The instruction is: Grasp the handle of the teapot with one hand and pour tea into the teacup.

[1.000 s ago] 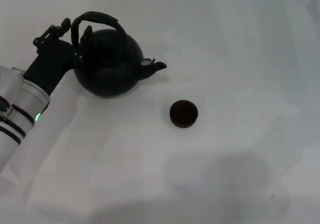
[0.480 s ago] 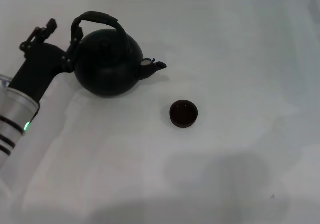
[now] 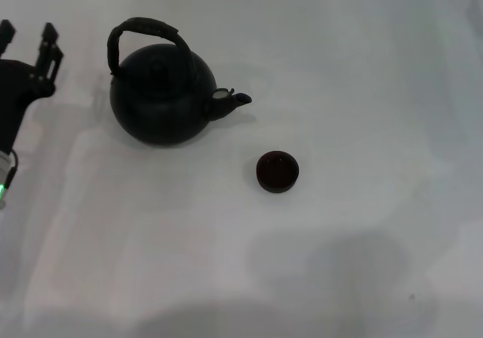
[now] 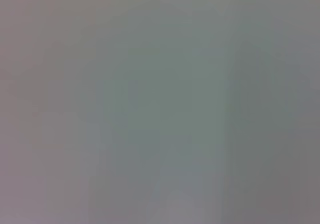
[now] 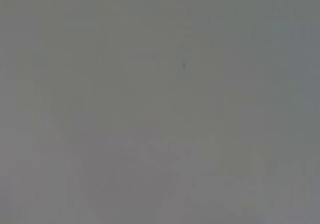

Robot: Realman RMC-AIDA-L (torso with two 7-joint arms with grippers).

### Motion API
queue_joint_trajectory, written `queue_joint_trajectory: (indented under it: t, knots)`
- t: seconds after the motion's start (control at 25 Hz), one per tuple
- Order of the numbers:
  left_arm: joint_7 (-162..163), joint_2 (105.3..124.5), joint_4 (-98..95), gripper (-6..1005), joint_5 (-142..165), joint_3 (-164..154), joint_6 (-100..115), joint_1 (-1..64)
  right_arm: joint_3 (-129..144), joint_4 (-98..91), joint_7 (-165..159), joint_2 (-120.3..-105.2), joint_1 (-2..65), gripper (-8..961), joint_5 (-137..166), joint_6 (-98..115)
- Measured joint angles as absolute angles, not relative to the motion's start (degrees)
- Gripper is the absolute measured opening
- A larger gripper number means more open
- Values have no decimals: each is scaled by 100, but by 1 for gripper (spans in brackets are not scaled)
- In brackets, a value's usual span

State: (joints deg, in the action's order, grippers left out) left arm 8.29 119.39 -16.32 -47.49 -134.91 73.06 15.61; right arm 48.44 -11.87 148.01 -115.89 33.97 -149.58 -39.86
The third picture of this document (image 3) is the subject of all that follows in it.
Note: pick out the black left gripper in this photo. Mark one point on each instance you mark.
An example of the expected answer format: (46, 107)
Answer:
(15, 96)

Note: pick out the small dark brown teacup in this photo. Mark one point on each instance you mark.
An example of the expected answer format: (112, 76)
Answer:
(277, 174)

